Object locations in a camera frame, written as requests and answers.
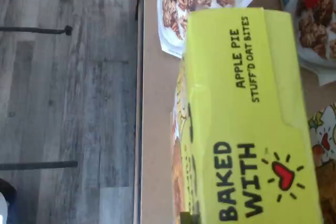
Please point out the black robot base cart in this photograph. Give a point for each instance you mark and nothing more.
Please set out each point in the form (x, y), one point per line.
(8, 190)

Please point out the yellow oat bites box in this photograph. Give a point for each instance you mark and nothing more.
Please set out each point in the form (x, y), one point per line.
(236, 129)

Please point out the brown cardboard shelf board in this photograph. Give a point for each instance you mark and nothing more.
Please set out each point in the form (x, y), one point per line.
(157, 103)

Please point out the black footed floor rod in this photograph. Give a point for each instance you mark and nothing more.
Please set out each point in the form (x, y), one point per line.
(34, 30)

